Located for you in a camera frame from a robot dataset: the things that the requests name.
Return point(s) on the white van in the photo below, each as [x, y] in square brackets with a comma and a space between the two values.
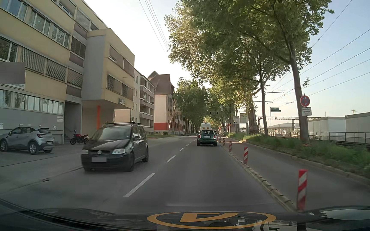
[205, 126]

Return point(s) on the white red building, dark roof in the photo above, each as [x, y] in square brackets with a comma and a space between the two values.
[163, 102]

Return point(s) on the dark green small car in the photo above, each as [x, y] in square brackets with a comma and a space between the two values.
[206, 137]

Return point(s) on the traffic light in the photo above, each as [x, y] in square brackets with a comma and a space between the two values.
[221, 112]

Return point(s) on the white building with balconies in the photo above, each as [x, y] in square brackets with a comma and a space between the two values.
[145, 102]

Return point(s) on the grey asphalt road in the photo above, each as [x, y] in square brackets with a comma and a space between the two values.
[201, 170]

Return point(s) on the black minivan with roof rails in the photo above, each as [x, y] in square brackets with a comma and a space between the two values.
[116, 147]

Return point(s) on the row of trees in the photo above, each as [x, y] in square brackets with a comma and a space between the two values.
[236, 54]

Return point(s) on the road markings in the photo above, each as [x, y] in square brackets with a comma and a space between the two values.
[139, 185]

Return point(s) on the railway gantry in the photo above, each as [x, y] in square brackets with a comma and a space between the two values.
[284, 122]

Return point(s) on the raised kerb lane divider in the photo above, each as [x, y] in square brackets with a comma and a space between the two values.
[262, 183]

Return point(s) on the car's own bonnet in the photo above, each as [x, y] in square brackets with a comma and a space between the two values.
[204, 221]

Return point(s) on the red motorcycle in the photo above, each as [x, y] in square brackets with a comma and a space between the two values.
[79, 138]

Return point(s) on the round no parking road sign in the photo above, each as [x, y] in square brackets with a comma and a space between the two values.
[305, 106]

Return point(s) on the grey cycle path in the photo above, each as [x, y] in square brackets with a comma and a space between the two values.
[300, 179]

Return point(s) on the row of red white bollards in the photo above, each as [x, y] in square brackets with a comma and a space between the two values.
[302, 189]

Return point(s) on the large yellow office building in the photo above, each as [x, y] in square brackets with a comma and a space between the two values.
[43, 64]

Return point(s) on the silver grey parked car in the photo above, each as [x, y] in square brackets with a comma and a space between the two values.
[27, 139]

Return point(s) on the grass verge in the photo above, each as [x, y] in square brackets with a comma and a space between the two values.
[342, 155]

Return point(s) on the metal railing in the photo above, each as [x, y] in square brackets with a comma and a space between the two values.
[348, 137]

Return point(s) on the grey pavement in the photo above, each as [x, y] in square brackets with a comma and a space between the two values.
[21, 170]

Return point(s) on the road sign on post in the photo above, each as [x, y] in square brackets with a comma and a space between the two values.
[243, 120]

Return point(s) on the direction sign on post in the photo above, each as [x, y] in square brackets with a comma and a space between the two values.
[274, 117]

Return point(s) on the grey concrete wall building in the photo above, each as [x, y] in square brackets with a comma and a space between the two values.
[365, 123]

